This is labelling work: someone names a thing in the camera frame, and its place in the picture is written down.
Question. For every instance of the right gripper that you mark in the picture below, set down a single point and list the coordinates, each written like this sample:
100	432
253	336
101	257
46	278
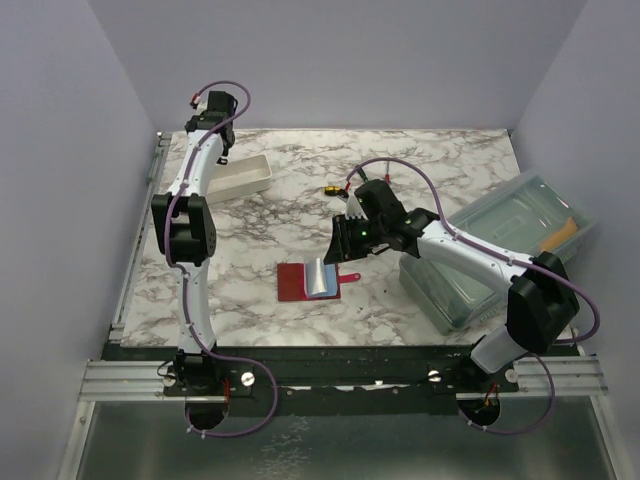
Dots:
341	247

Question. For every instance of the red card holder wallet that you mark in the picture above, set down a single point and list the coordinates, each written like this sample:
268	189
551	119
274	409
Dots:
311	281

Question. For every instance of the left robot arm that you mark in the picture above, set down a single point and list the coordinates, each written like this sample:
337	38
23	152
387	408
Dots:
186	236

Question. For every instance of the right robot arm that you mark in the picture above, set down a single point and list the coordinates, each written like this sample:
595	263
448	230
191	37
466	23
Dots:
540	300

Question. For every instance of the white rectangular tray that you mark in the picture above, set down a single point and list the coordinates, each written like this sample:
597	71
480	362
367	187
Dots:
239	178

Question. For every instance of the green black screwdriver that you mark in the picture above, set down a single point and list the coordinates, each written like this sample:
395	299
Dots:
363	175

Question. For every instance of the clear plastic storage box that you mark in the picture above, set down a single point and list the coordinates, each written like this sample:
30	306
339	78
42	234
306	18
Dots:
516	216

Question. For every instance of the orange item in box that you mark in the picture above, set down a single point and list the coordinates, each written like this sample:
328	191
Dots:
568	230

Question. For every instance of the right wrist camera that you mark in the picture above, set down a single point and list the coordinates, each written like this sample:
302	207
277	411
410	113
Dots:
353	208

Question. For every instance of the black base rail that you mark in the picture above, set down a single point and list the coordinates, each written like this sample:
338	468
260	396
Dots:
340	380

